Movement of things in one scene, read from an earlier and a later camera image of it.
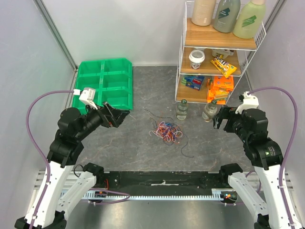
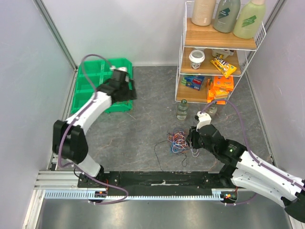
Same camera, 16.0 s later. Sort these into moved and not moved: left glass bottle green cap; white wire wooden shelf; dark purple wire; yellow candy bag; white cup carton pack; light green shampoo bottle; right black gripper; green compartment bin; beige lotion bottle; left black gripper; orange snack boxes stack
Moved: dark purple wire; left black gripper; right black gripper
Not moved: orange snack boxes stack; green compartment bin; beige lotion bottle; yellow candy bag; white cup carton pack; white wire wooden shelf; light green shampoo bottle; left glass bottle green cap
